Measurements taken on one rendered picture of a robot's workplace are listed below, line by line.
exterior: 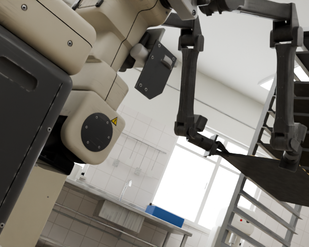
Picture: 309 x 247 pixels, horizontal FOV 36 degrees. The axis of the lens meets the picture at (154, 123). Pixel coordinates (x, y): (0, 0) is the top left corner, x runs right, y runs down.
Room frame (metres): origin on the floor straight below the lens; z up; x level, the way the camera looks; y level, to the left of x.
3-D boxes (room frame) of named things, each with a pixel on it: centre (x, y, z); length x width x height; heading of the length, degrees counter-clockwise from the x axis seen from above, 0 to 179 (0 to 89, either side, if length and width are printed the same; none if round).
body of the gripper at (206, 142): (1.99, -0.24, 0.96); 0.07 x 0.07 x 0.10; 13
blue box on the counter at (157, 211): (5.64, -0.53, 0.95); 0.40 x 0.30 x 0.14; 104
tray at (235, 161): (2.09, -0.67, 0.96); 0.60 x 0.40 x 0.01; 132
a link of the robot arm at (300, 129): (1.60, -0.47, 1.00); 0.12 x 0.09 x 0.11; 131
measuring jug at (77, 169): (5.29, 0.61, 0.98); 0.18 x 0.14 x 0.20; 52
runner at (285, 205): (2.43, -0.75, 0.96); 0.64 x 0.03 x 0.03; 132
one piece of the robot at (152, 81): (1.35, 0.14, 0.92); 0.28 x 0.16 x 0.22; 43
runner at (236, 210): (2.43, -0.75, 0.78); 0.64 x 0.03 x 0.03; 132
